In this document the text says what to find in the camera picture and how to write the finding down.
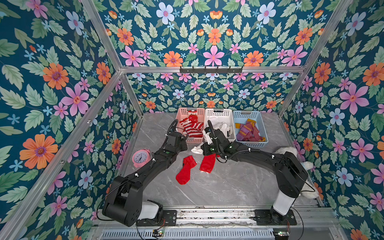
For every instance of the white teddy bear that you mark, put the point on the white teddy bear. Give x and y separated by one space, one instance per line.
309 190

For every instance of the white plastic basket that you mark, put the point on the white plastic basket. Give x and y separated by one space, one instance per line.
222 113

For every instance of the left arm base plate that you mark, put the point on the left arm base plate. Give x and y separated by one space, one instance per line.
165 218

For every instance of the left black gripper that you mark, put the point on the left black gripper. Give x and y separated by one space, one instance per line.
182 141

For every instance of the pink alarm clock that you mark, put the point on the pink alarm clock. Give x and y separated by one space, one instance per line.
141 158

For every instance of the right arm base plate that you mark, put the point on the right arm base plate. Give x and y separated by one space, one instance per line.
273 218

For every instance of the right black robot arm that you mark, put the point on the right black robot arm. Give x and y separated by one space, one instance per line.
290 174

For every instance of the red plain sock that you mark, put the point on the red plain sock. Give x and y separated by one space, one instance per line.
184 176
208 163

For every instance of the black hook rail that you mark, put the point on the black hook rail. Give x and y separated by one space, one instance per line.
210 70

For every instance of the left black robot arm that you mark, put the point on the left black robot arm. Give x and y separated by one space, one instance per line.
124 203

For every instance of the maroon sock yellow toe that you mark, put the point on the maroon sock yellow toe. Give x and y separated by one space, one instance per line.
248 132

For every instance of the blue plastic basket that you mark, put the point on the blue plastic basket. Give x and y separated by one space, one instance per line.
242 116

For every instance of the white ribbed sock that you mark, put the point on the white ribbed sock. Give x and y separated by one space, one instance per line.
198 149

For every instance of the red white striped sock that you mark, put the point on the red white striped sock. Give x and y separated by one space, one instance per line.
192 126

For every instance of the pink plastic basket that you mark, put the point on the pink plastic basket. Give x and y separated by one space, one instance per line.
184 113

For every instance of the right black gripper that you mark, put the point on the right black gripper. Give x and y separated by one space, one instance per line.
214 138

